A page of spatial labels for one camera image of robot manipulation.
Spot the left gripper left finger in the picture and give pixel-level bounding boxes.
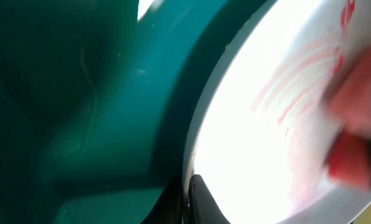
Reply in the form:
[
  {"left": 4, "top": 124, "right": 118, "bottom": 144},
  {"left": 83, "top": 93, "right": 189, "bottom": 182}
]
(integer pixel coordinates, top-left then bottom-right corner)
[{"left": 141, "top": 176, "right": 183, "bottom": 224}]

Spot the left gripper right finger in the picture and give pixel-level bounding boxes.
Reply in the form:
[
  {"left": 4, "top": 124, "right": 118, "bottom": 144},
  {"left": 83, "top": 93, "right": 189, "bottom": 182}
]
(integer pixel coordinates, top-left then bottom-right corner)
[{"left": 188, "top": 174, "right": 230, "bottom": 224}]

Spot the light blue plate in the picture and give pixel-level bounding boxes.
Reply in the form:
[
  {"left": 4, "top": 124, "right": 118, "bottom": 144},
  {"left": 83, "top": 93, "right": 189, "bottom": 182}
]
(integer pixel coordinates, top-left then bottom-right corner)
[{"left": 183, "top": 0, "right": 371, "bottom": 223}]

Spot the orange and dark sponge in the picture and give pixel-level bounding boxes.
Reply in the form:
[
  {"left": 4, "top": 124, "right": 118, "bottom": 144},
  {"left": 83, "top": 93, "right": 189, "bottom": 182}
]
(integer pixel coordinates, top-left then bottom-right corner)
[{"left": 325, "top": 45, "right": 371, "bottom": 189}]

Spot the teal plastic tray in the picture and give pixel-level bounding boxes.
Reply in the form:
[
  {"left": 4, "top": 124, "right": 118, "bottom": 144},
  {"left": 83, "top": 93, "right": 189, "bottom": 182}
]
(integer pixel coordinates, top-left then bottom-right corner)
[{"left": 0, "top": 0, "right": 267, "bottom": 223}]

